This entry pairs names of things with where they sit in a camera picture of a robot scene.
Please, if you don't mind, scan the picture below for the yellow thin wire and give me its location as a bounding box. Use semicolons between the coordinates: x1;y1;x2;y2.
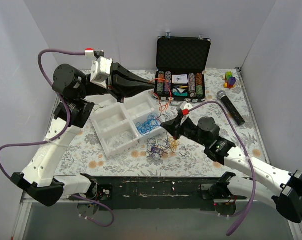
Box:
170;138;181;153

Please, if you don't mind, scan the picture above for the purple thin wire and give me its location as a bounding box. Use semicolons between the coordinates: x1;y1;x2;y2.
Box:
144;136;188;161

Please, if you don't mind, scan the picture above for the blue thin wire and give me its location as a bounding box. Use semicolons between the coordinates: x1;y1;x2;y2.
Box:
135;113;161;136

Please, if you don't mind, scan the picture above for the orange thin wire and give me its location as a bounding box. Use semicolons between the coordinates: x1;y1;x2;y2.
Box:
149;77;172;121

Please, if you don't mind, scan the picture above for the white thin wire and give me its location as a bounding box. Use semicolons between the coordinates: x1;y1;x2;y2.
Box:
107;131;134;150

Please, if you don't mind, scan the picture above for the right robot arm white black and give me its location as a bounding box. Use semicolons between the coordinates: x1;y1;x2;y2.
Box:
161;117;302;223

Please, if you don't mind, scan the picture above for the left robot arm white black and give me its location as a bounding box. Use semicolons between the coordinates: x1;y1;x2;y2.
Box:
10;63;154;207

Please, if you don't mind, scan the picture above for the floral patterned table mat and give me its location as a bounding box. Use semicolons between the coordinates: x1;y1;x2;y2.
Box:
55;69;269;177

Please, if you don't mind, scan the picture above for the white plastic compartment tray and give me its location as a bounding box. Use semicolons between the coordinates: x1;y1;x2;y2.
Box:
86;92;165;157

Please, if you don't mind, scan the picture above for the black handheld microphone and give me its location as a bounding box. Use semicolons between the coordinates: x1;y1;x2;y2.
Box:
217;91;245;126

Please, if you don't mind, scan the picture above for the colourful toy block train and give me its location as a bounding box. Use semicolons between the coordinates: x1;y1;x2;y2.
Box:
222;71;236;89

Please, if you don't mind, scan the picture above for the black poker chip case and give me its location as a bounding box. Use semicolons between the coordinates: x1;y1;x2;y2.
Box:
153;32;211;103

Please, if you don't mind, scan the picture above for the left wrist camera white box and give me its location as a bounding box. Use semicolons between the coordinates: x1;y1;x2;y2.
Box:
90;56;113;85

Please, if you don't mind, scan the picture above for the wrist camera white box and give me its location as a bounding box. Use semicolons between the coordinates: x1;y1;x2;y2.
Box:
90;56;113;85
176;101;193;117

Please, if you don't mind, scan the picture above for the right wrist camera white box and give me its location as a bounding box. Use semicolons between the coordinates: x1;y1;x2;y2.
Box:
176;101;193;117

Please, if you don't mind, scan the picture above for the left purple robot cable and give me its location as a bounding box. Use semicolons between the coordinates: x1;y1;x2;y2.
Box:
0;48;115;228

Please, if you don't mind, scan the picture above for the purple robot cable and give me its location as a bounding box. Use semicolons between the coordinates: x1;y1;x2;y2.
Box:
188;101;256;237
0;48;115;228

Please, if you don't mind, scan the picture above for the black metal base plate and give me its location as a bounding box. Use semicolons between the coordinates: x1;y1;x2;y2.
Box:
94;176;243;215

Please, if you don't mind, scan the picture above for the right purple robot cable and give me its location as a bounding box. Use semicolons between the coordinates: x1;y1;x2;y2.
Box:
188;101;256;237

